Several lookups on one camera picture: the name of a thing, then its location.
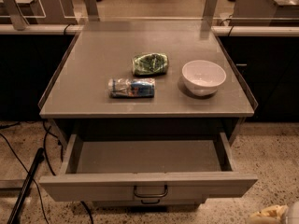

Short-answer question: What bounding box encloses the grey background desk left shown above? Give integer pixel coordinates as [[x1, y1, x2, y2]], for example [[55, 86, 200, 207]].
[[0, 0, 78, 25]]

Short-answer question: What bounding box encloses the middle grey metal post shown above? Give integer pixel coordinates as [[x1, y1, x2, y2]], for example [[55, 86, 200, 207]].
[[84, 0, 100, 21]]

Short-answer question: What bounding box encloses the blue snack bag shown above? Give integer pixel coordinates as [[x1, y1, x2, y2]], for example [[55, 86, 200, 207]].
[[108, 78, 155, 98]]

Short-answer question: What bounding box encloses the grey drawer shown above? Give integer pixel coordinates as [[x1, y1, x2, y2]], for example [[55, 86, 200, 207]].
[[93, 199, 206, 207], [40, 133, 258, 202]]

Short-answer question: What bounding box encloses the grey background desk right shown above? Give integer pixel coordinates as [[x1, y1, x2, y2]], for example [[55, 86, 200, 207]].
[[230, 0, 299, 26]]

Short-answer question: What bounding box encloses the left grey metal post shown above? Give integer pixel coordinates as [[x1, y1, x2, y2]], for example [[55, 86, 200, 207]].
[[3, 0, 27, 31]]

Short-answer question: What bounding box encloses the right grey metal post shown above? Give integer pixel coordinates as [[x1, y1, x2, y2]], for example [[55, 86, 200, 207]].
[[203, 0, 218, 25]]

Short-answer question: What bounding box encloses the grey background desk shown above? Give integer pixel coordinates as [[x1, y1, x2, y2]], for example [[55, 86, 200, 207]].
[[0, 0, 78, 25], [230, 0, 299, 26]]

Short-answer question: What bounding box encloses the grey bottom drawer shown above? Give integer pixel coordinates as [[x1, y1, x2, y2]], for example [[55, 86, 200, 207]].
[[93, 199, 206, 207]]

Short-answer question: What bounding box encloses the white horizontal rail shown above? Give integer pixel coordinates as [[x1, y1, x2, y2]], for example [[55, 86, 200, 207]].
[[0, 24, 299, 37]]

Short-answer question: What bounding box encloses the grey drawer cabinet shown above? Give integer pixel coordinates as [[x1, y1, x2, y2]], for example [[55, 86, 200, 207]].
[[39, 21, 257, 206]]

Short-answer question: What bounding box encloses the black bar on floor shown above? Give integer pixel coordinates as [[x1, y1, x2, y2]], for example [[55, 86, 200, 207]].
[[7, 147, 44, 224]]

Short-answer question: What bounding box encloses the white ceramic bowl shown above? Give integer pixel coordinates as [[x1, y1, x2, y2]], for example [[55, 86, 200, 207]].
[[182, 60, 226, 96]]

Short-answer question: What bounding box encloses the grey metal post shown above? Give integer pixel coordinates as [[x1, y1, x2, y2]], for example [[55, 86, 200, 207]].
[[3, 0, 27, 31], [84, 0, 100, 21], [203, 0, 218, 25]]

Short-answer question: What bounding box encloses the green snack bag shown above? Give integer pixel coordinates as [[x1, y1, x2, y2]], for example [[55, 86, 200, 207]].
[[132, 53, 169, 76]]

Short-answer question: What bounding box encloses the grey top drawer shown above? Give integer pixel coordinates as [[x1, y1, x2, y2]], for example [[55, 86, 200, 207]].
[[40, 133, 258, 202]]

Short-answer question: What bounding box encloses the black floor cable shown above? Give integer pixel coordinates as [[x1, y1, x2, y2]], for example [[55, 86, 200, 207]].
[[0, 119, 95, 224]]

